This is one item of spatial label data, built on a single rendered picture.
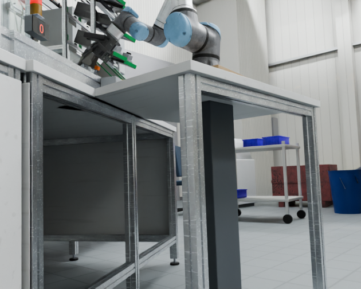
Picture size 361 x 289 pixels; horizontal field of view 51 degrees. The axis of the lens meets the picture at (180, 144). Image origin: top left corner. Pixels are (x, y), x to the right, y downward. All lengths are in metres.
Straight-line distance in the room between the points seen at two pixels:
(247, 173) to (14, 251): 5.58
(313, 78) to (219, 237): 8.64
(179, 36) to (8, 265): 0.96
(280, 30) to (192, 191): 9.75
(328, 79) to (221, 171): 8.41
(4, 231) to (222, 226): 0.80
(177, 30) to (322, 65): 8.55
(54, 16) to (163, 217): 1.88
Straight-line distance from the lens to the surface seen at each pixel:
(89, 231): 2.65
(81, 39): 2.20
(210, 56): 1.55
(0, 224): 0.96
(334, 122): 9.57
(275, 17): 10.83
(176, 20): 1.49
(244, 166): 6.31
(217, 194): 1.44
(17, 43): 1.16
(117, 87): 1.25
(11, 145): 0.99
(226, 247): 1.50
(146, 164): 2.46
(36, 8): 1.83
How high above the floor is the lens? 0.54
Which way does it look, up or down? 5 degrees up
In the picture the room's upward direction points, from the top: 2 degrees counter-clockwise
